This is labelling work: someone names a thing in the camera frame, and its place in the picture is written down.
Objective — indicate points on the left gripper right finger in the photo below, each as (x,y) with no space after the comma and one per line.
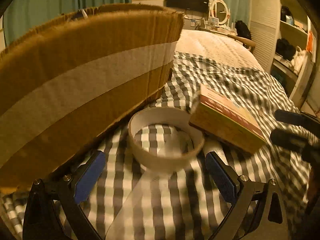
(257,209)

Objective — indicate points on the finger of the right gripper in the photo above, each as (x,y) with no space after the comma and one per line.
(288,140)
(287,117)

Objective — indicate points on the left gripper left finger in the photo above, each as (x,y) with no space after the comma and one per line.
(40,218)

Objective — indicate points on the red white medicine box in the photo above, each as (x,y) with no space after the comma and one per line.
(220,117)

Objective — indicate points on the white shelf cabinet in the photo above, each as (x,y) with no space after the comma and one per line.
(285,44)

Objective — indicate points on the wooden chair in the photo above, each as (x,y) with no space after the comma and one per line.
(245,41)

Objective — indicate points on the small white cream tube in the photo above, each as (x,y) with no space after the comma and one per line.
(211,145)

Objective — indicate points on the clear plastic comb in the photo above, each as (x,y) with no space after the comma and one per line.
(147,212)

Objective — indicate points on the cream quilted bed mattress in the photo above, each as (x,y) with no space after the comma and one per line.
(219,48)

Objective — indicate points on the round white vanity mirror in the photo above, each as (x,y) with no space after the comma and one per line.
(219,13)

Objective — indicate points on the white tape roll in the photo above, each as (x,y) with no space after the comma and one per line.
(179,148)

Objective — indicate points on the brown cardboard box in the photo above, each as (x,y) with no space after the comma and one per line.
(67,81)

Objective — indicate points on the green curtain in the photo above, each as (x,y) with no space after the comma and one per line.
(22,15)

